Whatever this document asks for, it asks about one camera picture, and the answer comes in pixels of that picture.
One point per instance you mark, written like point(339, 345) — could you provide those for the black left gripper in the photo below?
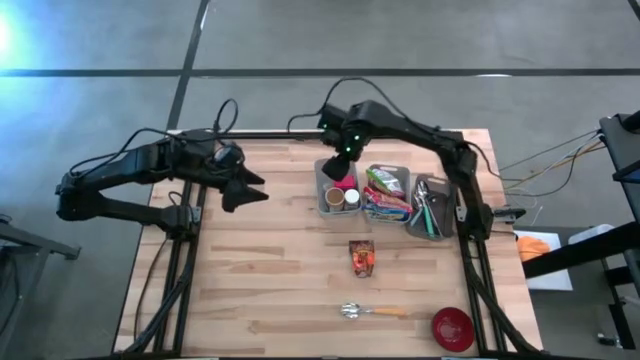
point(231, 175)

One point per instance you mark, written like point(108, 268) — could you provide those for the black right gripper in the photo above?
point(356, 135)

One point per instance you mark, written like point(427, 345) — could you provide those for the white-lidded spice jar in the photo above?
point(352, 199)

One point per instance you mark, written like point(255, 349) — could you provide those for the brown snack pouch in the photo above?
point(362, 260)

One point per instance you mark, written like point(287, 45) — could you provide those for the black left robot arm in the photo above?
point(130, 162)

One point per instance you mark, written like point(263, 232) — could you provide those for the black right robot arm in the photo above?
point(425, 135)

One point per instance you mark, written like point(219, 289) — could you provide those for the dark grey translucent bin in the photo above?
point(445, 200)

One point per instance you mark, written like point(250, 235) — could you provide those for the red bowl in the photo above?
point(452, 330)

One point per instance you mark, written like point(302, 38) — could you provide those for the orange cloth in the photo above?
point(532, 248)

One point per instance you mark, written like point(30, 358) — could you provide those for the black metal stand leg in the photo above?
point(30, 239)

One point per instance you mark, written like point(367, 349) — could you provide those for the white board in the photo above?
point(550, 280)

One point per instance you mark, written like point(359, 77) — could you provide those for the black metal stand bar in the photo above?
point(575, 252)

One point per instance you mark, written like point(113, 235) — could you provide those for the white plastic container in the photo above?
point(590, 232)

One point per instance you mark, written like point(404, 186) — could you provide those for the small black device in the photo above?
point(610, 341)

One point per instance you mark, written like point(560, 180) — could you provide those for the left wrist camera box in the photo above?
point(227, 155)

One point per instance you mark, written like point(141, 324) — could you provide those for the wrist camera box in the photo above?
point(331, 125)
point(227, 155)

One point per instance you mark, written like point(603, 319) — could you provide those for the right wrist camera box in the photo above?
point(331, 125)

